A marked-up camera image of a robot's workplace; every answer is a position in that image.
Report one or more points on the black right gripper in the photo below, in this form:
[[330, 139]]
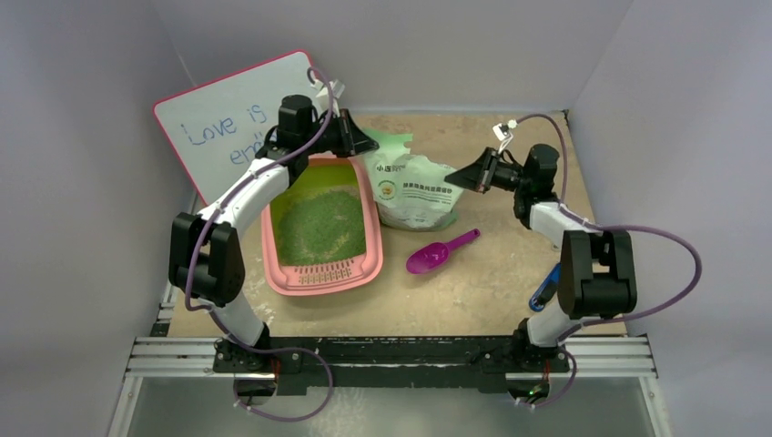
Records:
[[491, 170]]

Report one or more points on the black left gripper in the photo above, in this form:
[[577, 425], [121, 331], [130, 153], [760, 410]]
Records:
[[351, 141]]

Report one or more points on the green litter bag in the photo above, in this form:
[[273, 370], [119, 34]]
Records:
[[410, 190]]

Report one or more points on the purple plastic scoop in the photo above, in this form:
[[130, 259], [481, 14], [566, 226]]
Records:
[[434, 255]]

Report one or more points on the pink green litter box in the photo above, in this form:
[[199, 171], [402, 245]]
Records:
[[324, 173]]

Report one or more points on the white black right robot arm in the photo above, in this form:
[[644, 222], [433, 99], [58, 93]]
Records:
[[597, 270]]

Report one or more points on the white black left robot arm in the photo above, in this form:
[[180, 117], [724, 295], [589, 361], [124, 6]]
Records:
[[205, 260]]

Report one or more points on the green fresh litter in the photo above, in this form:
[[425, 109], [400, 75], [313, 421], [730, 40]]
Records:
[[321, 226]]

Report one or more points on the blue black stapler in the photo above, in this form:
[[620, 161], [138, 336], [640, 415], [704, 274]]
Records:
[[545, 292]]

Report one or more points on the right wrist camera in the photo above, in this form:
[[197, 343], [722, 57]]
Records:
[[504, 133]]

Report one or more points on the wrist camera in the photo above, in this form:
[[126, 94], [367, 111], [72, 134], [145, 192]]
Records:
[[504, 133], [328, 94]]

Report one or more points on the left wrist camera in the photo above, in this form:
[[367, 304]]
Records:
[[328, 94]]

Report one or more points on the whiteboard with pink frame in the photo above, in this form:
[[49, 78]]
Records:
[[217, 128]]

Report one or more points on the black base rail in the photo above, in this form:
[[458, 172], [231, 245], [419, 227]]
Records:
[[488, 364]]

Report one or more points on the aluminium frame rails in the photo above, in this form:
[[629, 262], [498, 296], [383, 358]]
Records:
[[182, 345]]

